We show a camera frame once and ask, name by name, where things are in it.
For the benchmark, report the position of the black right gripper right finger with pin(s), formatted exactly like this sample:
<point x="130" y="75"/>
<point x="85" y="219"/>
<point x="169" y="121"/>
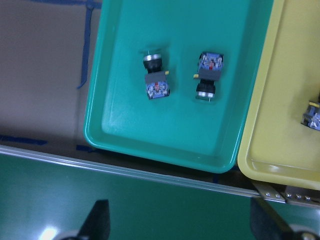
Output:
<point x="266" y="223"/>

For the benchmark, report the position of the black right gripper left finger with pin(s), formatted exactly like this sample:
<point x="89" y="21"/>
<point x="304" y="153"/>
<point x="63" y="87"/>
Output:
<point x="97" y="225"/>

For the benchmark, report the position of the yellow mushroom push button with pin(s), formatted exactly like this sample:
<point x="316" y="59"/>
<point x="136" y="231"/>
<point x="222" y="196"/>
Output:
<point x="311" y="117"/>

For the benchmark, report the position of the green push button switch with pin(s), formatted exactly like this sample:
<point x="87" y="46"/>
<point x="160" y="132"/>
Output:
<point x="156" y="79"/>

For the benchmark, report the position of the green conveyor belt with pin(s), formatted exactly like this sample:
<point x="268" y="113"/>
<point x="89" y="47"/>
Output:
<point x="48" y="197"/>

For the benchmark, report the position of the yellow plastic tray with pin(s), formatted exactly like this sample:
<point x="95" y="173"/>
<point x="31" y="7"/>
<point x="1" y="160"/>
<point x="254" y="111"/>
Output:
<point x="275" y="146"/>

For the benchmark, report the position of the green plastic tray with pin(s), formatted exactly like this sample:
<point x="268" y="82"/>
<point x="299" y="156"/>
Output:
<point x="179" y="129"/>

